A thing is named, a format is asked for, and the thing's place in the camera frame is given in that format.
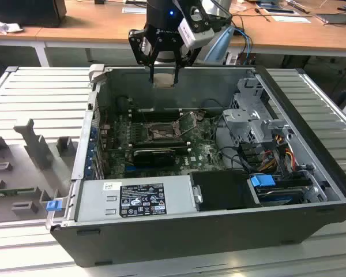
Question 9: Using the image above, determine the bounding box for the grey parts rack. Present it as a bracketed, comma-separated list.
[0, 118, 76, 225]

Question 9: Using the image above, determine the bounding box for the blue cable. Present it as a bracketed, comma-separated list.
[232, 27, 255, 63]

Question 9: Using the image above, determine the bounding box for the white paper sheet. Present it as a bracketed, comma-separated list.
[272, 14, 313, 24]

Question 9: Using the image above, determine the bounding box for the grey case handle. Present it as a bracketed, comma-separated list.
[88, 63, 106, 85]

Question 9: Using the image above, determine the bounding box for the wooden desk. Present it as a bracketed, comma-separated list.
[0, 0, 346, 58]

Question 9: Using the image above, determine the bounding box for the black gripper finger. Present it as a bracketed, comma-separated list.
[172, 47, 196, 85]
[128, 28, 161, 87]

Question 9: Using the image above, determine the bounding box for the grey power supply unit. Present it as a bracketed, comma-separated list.
[74, 176, 197, 222]

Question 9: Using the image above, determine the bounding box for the black open PC case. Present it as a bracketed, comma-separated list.
[44, 63, 346, 268]

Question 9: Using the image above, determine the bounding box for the black graphics card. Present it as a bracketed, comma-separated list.
[131, 148, 176, 167]

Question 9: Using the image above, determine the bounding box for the metal socket cover frame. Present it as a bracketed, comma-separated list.
[176, 110, 205, 137]

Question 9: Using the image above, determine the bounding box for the green motherboard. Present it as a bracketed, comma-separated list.
[99, 111, 237, 179]

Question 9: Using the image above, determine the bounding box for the black box on desk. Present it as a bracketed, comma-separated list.
[0, 0, 67, 29]

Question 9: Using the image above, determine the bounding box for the small CPU plate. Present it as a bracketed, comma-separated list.
[154, 73, 175, 88]

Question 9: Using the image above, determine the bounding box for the coloured wire bundle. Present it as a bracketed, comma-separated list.
[259, 134, 298, 174]

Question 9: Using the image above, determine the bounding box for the crumpled white paper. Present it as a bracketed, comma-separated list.
[0, 16, 24, 34]

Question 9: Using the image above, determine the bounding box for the dark notebook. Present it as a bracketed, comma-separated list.
[316, 13, 346, 26]

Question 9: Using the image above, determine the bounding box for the hard disk in blue carrier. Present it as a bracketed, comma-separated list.
[249, 173, 304, 207]

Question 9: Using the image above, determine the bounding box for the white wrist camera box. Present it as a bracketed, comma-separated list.
[177, 6, 216, 48]

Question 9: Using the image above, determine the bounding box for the green RAM stick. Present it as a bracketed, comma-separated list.
[0, 187, 36, 199]

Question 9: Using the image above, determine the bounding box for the blue case latch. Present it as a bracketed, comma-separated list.
[46, 200, 62, 214]

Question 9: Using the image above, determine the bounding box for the silver metal drive cage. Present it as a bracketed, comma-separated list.
[221, 77, 295, 147]

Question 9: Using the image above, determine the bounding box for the black RAM slot bank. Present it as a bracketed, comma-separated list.
[130, 138, 191, 154]
[130, 107, 185, 122]

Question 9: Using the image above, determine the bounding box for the CPU socket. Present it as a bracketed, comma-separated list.
[145, 121, 184, 142]

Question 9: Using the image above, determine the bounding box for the black cable loop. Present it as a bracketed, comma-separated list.
[214, 99, 250, 171]

